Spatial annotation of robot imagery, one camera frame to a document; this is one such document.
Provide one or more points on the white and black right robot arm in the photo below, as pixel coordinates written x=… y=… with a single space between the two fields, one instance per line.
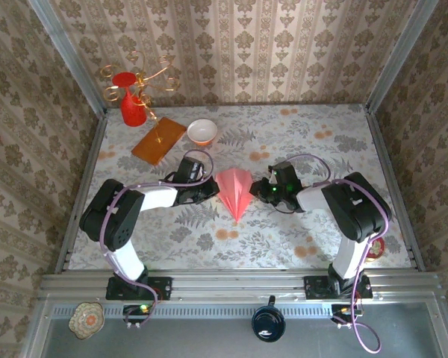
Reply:
x=358 y=209

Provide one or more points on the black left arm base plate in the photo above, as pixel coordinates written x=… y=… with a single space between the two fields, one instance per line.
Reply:
x=164 y=287

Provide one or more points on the brown wooden board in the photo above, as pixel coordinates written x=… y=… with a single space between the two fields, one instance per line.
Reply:
x=149 y=151

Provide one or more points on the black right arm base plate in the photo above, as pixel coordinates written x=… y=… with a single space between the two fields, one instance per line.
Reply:
x=311 y=289

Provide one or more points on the floral patterned table cover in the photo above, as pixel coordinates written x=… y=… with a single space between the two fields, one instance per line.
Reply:
x=246 y=253

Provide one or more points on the grey metal shelf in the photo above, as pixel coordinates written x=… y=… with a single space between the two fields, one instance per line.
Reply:
x=194 y=341

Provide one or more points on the pink cloth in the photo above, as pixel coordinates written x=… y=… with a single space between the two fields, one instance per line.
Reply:
x=235 y=194

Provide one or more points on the aluminium frame post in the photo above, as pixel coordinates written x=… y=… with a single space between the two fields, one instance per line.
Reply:
x=71 y=63
x=399 y=59

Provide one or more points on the red wine glass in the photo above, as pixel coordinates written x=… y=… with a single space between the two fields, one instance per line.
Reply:
x=130 y=115

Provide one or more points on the dark blue mug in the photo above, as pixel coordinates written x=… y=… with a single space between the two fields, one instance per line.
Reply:
x=268 y=324

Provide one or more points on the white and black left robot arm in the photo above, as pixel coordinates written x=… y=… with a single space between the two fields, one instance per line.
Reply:
x=127 y=261

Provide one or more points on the red round floral dish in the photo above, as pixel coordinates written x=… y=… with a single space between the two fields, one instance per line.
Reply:
x=378 y=250

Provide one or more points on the scalloped floral small dish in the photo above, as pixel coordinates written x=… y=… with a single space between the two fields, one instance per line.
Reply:
x=86 y=320

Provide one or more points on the aluminium side rail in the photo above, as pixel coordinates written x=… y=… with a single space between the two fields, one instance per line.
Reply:
x=382 y=149
x=93 y=149

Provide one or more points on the aluminium front frame rail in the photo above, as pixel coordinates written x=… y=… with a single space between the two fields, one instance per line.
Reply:
x=239 y=283

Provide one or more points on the white bowl with orange outside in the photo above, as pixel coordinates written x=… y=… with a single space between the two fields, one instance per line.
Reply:
x=201 y=128

